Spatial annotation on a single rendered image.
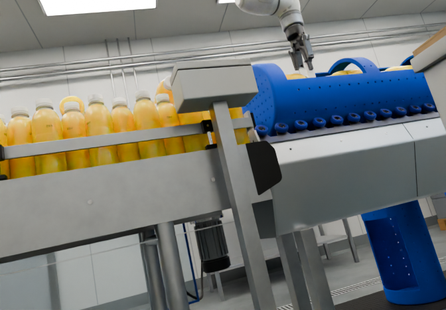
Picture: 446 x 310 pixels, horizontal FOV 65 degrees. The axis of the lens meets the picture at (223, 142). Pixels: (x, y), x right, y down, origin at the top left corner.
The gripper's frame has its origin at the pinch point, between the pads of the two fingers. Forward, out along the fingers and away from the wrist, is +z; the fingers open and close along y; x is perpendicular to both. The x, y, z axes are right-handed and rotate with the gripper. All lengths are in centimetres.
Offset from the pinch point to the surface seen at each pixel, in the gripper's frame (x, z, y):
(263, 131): 31.6, 23.9, -11.5
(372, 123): -13.1, 26.2, -10.7
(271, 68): 22.5, 2.2, -11.6
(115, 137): 77, 22, -20
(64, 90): 106, -158, 342
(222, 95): 52, 19, -33
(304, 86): 13.0, 10.8, -13.8
